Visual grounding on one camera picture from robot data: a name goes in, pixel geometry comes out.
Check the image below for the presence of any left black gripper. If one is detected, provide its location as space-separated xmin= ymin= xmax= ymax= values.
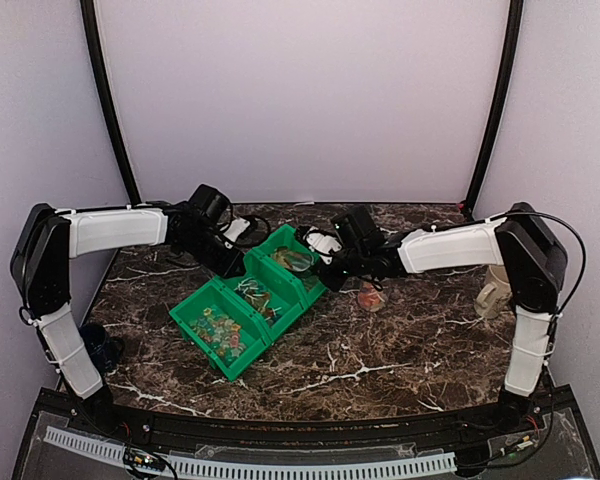
xmin=180 ymin=227 xmax=248 ymax=279

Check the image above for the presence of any clear glass jar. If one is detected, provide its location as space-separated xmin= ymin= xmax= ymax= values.
xmin=357 ymin=281 xmax=387 ymax=313

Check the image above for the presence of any metal scoop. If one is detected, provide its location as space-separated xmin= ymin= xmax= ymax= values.
xmin=270 ymin=246 xmax=315 ymax=278

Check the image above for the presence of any green bin end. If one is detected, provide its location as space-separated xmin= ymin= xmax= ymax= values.
xmin=251 ymin=224 xmax=326 ymax=307

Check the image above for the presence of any green bin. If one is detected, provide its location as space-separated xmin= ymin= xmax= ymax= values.
xmin=170 ymin=280 xmax=271 ymax=382
xmin=214 ymin=257 xmax=307 ymax=345

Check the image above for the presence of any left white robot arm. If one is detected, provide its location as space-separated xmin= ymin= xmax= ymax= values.
xmin=10 ymin=202 xmax=251 ymax=436

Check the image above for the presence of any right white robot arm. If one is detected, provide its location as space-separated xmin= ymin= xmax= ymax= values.
xmin=295 ymin=202 xmax=569 ymax=434

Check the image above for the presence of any beige ceramic mug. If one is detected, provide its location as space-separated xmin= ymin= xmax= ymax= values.
xmin=474 ymin=265 xmax=512 ymax=319

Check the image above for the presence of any dark blue mug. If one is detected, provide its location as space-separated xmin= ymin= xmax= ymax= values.
xmin=79 ymin=324 xmax=125 ymax=374

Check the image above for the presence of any small green circuit board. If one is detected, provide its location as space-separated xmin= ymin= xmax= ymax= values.
xmin=122 ymin=449 xmax=166 ymax=473

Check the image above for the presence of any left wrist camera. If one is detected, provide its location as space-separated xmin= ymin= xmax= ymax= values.
xmin=188 ymin=184 xmax=230 ymax=224

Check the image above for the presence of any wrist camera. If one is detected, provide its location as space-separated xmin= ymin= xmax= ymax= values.
xmin=331 ymin=205 xmax=385 ymax=255
xmin=188 ymin=184 xmax=230 ymax=224

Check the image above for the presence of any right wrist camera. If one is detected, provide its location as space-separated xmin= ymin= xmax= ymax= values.
xmin=331 ymin=205 xmax=385 ymax=255

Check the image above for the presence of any black front rail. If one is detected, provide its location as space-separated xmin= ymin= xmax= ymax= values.
xmin=109 ymin=403 xmax=504 ymax=449

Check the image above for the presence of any white slotted cable duct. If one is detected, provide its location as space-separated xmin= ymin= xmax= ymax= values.
xmin=43 ymin=426 xmax=457 ymax=479

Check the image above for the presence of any left black frame post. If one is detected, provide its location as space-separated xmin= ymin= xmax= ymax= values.
xmin=79 ymin=0 xmax=141 ymax=204

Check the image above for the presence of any black frame post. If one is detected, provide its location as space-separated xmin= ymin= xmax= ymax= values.
xmin=79 ymin=0 xmax=141 ymax=204
xmin=461 ymin=0 xmax=524 ymax=219

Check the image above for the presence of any right black frame post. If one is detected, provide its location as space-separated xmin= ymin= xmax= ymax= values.
xmin=461 ymin=0 xmax=524 ymax=219

